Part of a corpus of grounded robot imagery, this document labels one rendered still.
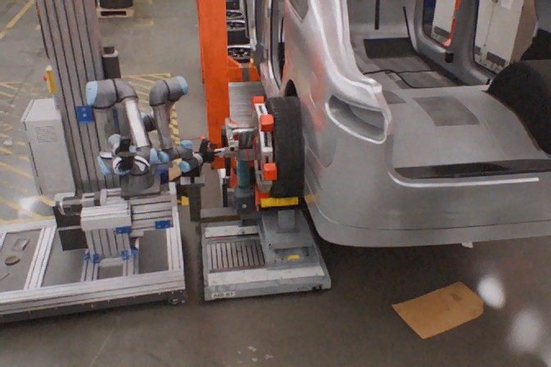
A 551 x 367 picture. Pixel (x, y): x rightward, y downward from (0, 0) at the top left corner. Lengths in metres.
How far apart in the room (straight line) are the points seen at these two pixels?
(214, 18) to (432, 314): 2.32
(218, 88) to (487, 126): 1.77
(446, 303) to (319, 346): 0.91
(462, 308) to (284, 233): 1.24
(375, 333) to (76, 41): 2.36
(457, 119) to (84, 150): 2.32
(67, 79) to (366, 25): 3.58
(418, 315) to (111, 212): 1.96
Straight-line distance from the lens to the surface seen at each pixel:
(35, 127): 3.17
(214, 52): 3.59
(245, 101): 5.90
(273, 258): 3.60
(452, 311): 3.61
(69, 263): 3.71
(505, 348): 3.50
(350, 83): 2.32
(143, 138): 2.82
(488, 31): 8.14
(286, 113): 3.22
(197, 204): 4.21
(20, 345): 3.56
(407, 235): 2.67
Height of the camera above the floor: 2.36
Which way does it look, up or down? 29 degrees down
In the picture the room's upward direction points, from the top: straight up
